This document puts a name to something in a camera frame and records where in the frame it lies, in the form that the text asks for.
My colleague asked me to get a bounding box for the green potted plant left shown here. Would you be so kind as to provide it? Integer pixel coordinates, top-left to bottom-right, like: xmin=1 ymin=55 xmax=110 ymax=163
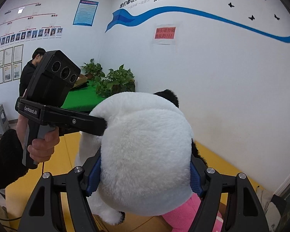
xmin=81 ymin=59 xmax=105 ymax=80

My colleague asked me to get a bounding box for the pink bear plush toy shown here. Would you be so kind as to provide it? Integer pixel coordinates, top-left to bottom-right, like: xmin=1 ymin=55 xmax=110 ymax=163
xmin=161 ymin=193 xmax=224 ymax=232

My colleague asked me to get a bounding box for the green covered side table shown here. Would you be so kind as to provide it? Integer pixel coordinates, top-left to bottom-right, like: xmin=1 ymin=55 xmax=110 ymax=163
xmin=62 ymin=81 xmax=105 ymax=113

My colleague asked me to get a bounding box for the person's black sleeve forearm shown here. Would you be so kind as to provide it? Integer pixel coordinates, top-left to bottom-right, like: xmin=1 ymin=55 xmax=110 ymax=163
xmin=0 ymin=129 xmax=28 ymax=190

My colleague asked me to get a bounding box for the tissue box on green table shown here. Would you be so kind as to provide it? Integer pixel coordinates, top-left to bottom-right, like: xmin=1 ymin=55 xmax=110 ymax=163
xmin=71 ymin=74 xmax=88 ymax=90

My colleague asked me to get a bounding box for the white panda plush toy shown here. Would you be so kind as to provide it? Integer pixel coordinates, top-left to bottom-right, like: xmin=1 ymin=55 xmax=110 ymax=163
xmin=75 ymin=89 xmax=200 ymax=225

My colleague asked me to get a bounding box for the blue framed wall poster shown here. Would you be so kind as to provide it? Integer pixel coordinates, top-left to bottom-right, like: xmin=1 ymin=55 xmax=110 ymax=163
xmin=73 ymin=0 xmax=99 ymax=27

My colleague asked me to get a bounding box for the green potted plant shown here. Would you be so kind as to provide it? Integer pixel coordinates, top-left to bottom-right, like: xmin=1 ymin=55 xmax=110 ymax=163
xmin=95 ymin=64 xmax=136 ymax=98
xmin=81 ymin=59 xmax=105 ymax=80

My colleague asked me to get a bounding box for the standing person in black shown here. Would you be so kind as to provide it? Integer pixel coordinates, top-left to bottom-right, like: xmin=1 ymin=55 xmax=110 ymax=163
xmin=19 ymin=48 xmax=46 ymax=96

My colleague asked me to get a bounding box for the green potted plant right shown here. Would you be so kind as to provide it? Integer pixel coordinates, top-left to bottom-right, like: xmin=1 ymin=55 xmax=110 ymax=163
xmin=95 ymin=64 xmax=136 ymax=98

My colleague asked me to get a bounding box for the red notice sign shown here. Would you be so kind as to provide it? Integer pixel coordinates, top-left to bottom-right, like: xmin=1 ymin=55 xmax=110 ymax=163
xmin=154 ymin=27 xmax=176 ymax=39

